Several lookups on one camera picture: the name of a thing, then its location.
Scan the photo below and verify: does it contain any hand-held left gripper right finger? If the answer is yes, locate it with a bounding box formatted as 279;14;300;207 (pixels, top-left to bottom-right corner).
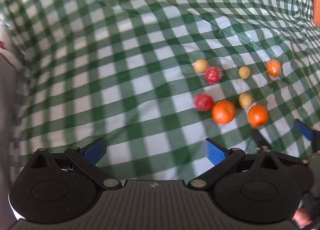
187;138;286;191

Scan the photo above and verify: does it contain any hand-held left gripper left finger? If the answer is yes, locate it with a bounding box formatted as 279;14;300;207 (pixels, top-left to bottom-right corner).
29;138;122;191

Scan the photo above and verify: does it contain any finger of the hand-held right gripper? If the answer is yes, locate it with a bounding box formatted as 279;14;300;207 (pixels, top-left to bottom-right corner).
252;128;310;166
293;119;320;154

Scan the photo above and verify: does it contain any red plastic-wrapped fruit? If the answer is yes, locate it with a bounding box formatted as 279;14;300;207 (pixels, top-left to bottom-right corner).
194;93;214;112
204;67;223;84

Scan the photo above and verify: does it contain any person's right hand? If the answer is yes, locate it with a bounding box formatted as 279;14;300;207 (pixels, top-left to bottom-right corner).
292;209;313;229

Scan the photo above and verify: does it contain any large orange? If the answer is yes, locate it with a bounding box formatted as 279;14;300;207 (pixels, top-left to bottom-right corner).
247;105;269;128
211;100;237;124

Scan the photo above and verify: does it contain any beige round fruit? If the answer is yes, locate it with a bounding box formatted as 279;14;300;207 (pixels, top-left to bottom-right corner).
194;59;210;73
238;66;251;79
239;93;254;109

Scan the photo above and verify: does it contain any small plastic-wrapped orange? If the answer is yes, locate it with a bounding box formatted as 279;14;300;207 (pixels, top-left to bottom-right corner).
265;59;282;79

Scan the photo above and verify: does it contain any green white checkered tablecloth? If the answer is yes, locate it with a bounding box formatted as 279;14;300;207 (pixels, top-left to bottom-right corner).
0;0;320;183

